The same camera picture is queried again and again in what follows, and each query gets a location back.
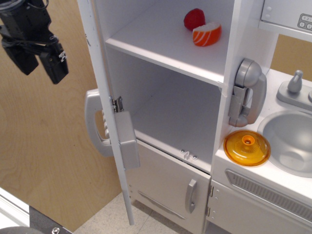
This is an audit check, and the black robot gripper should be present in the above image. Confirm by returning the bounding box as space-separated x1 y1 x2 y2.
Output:
0 0 69 84

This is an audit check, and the white toy fridge door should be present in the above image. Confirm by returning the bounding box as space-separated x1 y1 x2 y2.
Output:
78 0 135 225

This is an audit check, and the grey ice dispenser panel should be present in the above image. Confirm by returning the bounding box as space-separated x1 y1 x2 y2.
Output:
115 111 140 170

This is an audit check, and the white toy kitchen cabinet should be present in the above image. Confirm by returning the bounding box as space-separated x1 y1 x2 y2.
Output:
94 0 312 234

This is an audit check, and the red toy strawberry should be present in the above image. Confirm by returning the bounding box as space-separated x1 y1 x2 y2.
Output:
183 8 206 31

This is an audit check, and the orange salmon sushi toy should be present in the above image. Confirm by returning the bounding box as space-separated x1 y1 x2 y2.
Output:
193 22 222 47

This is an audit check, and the white lower freezer door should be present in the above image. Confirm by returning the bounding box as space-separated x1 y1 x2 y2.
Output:
126 141 211 234

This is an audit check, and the orange transparent pot lid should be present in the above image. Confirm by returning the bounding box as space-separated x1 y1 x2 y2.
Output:
223 130 271 167

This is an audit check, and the white oven door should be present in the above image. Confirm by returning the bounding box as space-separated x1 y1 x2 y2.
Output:
208 180 312 234

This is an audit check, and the grey oven vent panel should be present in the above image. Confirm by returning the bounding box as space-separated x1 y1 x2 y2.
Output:
225 169 312 223

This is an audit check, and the grey toy faucet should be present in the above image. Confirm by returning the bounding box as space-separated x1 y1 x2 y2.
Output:
276 70 312 111

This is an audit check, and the grey toy sink basin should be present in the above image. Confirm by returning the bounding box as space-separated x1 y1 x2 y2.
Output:
257 111 312 178

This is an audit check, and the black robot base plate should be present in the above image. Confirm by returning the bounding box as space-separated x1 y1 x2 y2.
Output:
0 205 74 234

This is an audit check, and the grey freezer door handle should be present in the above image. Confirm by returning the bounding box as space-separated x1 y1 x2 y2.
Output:
185 179 197 214

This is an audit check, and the grey toy wall phone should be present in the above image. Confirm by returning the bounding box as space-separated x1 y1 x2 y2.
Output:
228 58 267 127

